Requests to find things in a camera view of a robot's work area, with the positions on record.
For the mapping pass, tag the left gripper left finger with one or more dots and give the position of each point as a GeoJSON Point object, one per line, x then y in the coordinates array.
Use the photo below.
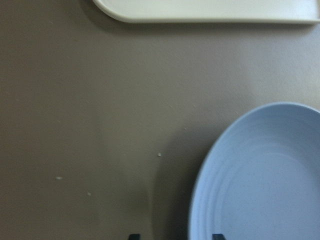
{"type": "Point", "coordinates": [134, 236]}

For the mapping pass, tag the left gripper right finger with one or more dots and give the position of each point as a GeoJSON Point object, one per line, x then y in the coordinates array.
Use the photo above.
{"type": "Point", "coordinates": [219, 237]}

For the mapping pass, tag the blue round plate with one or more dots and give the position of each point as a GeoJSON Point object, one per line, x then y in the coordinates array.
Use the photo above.
{"type": "Point", "coordinates": [261, 178]}

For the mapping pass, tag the cream rabbit tray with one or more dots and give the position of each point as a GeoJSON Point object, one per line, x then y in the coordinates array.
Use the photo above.
{"type": "Point", "coordinates": [212, 11]}

